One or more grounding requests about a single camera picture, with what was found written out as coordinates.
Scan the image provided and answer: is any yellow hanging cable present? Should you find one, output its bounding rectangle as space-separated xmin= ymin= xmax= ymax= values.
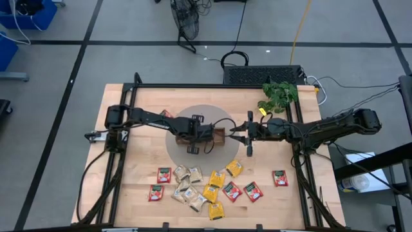
xmin=288 ymin=0 xmax=312 ymax=65

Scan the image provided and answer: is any wooden compartment tray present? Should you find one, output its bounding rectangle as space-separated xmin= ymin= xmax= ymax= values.
xmin=174 ymin=127 xmax=227 ymax=146

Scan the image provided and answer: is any black floor fan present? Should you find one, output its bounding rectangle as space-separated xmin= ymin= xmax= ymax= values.
xmin=169 ymin=0 xmax=201 ymax=54

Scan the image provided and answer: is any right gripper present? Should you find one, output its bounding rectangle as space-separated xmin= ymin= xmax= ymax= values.
xmin=229 ymin=110 xmax=269 ymax=158

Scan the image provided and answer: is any white canister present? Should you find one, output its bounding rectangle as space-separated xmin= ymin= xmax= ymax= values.
xmin=337 ymin=175 xmax=371 ymax=193

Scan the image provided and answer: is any green potted plant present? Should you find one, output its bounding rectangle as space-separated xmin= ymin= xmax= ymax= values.
xmin=256 ymin=81 xmax=299 ymax=114

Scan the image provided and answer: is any black equipment stand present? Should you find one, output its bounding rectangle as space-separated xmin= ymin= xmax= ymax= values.
xmin=333 ymin=75 xmax=412 ymax=232

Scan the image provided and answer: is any white cable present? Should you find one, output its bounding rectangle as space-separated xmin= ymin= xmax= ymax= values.
xmin=305 ymin=75 xmax=328 ymax=106

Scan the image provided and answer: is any large blue plastic bin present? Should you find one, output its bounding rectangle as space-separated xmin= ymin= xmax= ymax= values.
xmin=0 ymin=0 xmax=58 ymax=30

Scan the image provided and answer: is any white box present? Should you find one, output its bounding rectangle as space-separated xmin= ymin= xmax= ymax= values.
xmin=343 ymin=151 xmax=391 ymax=193

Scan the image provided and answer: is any black looped power cable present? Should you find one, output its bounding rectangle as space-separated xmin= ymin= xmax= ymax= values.
xmin=220 ymin=0 xmax=250 ymax=69

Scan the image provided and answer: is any grey cart base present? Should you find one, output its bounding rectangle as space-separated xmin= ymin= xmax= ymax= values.
xmin=0 ymin=71 xmax=30 ymax=82

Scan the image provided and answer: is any yellow mango tea packet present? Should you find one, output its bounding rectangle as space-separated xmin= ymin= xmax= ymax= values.
xmin=208 ymin=201 xmax=226 ymax=221
xmin=208 ymin=170 xmax=226 ymax=189
xmin=202 ymin=184 xmax=220 ymax=204
xmin=225 ymin=159 xmax=245 ymax=179

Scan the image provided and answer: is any black caster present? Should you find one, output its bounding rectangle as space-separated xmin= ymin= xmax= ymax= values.
xmin=0 ymin=99 xmax=14 ymax=117

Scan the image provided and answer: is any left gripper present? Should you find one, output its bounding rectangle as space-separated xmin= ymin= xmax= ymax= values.
xmin=178 ymin=113 xmax=214 ymax=155

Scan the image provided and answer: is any round grey mat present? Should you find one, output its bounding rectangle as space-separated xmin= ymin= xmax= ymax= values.
xmin=164 ymin=104 xmax=241 ymax=175

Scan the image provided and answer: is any black computer tower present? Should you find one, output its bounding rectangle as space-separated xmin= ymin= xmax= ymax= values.
xmin=222 ymin=64 xmax=306 ymax=86

